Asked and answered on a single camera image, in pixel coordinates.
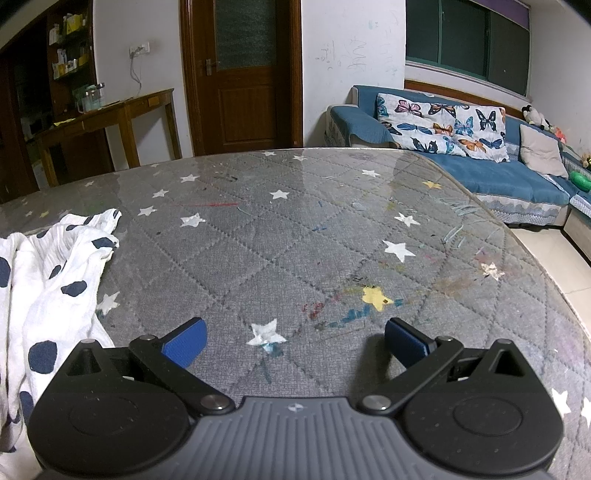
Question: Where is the green-framed window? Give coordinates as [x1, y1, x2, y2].
[405, 0, 532, 97]

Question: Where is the shelf of yellow white boxes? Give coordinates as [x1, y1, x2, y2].
[48, 11, 90, 79]

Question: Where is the brown wooden door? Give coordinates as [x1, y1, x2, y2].
[180, 0, 303, 157]

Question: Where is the black white plush toy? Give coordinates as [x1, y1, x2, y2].
[522, 105, 552, 130]

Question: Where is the butterfly print pillow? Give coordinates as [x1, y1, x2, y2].
[376, 93, 510, 163]

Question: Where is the dark wooden shelf cabinet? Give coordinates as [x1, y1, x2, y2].
[0, 0, 100, 204]

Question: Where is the white navy-dotted garment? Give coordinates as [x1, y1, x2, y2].
[0, 209, 123, 462]

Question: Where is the grey star quilted table cover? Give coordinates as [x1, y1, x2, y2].
[0, 148, 591, 480]

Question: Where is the clear glass jar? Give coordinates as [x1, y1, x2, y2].
[75, 82, 106, 114]

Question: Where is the beige cushion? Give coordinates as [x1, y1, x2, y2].
[519, 124, 570, 178]

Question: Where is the blue sofa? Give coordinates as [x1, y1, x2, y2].
[324, 84, 591, 266]

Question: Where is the wooden side table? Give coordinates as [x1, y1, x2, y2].
[36, 89, 183, 188]

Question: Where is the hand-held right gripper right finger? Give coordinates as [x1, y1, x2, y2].
[358, 318, 529, 414]

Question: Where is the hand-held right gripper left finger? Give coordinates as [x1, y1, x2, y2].
[60, 318, 235, 414]

